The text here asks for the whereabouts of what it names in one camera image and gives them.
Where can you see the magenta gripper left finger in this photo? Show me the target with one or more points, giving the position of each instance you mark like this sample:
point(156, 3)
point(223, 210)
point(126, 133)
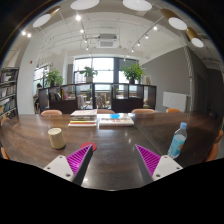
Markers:
point(73, 167)

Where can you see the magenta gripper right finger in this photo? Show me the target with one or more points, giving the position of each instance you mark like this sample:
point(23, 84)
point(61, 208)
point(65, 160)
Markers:
point(152, 166)

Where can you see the clear plastic water bottle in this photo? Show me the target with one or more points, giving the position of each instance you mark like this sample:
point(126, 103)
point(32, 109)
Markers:
point(178, 141)

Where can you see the red round coaster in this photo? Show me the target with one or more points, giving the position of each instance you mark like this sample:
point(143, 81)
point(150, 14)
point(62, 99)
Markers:
point(89, 144)

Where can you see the cream ceramic cup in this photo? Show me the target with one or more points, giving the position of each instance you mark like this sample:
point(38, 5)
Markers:
point(56, 138)

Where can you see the stack of books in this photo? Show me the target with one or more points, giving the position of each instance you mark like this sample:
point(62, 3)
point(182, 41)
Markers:
point(83, 118)

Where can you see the orange chair right corner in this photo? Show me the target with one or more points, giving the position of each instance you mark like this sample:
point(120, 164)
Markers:
point(172, 110)

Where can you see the orange chair right side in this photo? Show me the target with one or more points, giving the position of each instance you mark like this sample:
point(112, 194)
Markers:
point(214, 150)

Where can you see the orange chair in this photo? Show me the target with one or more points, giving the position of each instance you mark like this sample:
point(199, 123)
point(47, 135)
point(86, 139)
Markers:
point(105, 111)
point(141, 111)
point(51, 112)
point(4, 154)
point(214, 150)

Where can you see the orange chair far right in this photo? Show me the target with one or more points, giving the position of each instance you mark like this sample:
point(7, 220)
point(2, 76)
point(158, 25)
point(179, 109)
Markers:
point(141, 111)

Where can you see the orange chair far left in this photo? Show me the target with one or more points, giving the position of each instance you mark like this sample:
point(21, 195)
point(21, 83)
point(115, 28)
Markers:
point(51, 112)

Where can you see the orange chair far middle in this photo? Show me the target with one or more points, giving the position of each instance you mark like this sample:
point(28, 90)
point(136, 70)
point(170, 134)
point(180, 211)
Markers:
point(105, 111)

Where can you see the orange chair left side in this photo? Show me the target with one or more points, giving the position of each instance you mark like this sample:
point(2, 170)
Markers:
point(4, 154)

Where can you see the dark shelf divider unit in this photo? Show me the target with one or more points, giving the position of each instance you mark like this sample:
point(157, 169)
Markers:
point(119, 97)

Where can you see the potted plant left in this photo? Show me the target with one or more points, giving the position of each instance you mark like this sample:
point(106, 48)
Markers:
point(53, 78)

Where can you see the potted plant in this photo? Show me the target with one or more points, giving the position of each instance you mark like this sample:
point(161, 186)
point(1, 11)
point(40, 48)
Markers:
point(89, 73)
point(53, 78)
point(133, 73)

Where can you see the potted plant right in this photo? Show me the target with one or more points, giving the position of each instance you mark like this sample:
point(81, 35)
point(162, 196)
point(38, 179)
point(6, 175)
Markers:
point(133, 73)

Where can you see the potted plant middle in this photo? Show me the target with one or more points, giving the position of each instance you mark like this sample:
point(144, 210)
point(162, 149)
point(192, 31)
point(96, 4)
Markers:
point(89, 73)

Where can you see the ceiling air conditioner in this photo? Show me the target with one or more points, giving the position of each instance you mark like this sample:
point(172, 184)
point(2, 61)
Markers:
point(106, 41)

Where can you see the white board on wall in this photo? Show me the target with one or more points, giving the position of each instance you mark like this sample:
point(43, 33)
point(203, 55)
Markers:
point(175, 100)

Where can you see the bookshelf at left wall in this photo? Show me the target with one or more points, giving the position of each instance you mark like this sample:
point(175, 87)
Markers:
point(8, 92)

